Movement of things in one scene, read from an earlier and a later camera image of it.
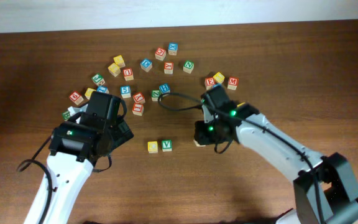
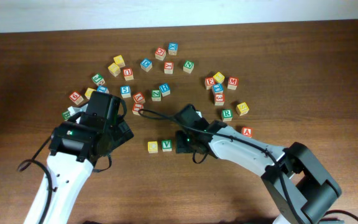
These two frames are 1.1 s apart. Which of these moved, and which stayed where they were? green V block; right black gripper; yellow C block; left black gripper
Moved: right black gripper
Stayed: green V block; left black gripper; yellow C block
